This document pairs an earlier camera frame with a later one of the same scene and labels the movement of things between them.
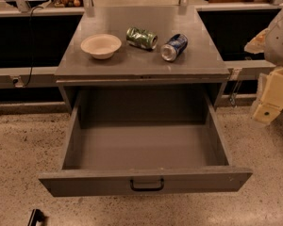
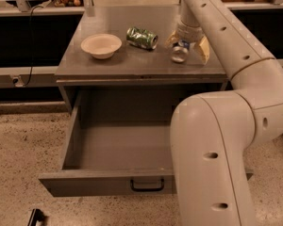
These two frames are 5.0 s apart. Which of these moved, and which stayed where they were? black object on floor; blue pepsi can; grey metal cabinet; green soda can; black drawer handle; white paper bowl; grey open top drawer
Moved: blue pepsi can
Stayed: black drawer handle; green soda can; grey open top drawer; grey metal cabinet; white paper bowl; black object on floor
